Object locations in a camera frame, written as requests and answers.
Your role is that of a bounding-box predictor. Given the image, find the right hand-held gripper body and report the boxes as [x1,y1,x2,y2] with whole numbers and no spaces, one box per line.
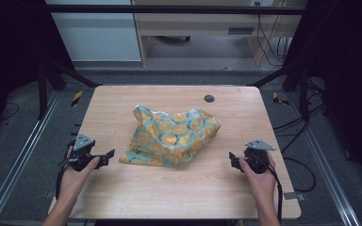
[242,138,277,175]

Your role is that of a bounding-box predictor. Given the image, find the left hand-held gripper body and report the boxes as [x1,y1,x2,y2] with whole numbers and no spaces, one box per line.
[63,133,107,172]

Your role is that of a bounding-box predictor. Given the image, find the teal cloth with orange print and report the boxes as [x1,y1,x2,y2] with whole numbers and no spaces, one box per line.
[119,104,222,169]

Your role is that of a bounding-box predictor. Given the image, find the person's right hand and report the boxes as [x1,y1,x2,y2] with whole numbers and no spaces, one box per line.
[239,152,277,205]

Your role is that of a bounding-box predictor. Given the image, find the person's left hand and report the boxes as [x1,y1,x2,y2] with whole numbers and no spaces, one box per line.
[58,145,101,202]

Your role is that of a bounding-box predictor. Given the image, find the white cabinet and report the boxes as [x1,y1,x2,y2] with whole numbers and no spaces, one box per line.
[44,0,142,63]

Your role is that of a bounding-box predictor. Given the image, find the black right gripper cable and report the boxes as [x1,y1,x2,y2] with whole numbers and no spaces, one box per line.
[255,152,285,224]

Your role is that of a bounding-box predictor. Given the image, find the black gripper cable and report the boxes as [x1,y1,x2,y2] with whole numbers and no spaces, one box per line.
[255,152,285,224]
[54,144,74,202]

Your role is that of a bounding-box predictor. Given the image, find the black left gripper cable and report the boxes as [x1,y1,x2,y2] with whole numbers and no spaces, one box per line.
[54,144,74,202]

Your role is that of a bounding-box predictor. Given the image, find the black floor cables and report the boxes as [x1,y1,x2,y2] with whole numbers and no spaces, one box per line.
[272,78,328,194]

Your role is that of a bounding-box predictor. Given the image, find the grey metal table bracket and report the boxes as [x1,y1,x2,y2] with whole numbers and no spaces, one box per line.
[283,191,306,202]

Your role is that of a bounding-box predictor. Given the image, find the aluminium floor rail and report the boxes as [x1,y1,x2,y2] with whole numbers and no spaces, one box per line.
[0,90,61,226]
[287,92,362,226]

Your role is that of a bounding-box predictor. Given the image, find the black hanging cables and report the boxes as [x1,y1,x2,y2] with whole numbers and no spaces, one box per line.
[255,1,294,68]

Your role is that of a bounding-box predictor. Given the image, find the black metal frame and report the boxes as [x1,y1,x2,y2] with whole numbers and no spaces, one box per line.
[36,3,334,121]

